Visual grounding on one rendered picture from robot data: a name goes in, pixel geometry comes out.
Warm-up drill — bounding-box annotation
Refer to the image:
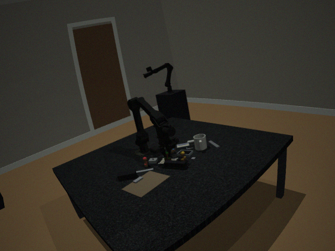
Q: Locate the beige paper card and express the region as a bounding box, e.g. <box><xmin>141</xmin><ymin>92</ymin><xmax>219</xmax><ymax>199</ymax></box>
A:
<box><xmin>158</xmin><ymin>158</ymin><xmax>178</xmax><ymax>164</ymax></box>

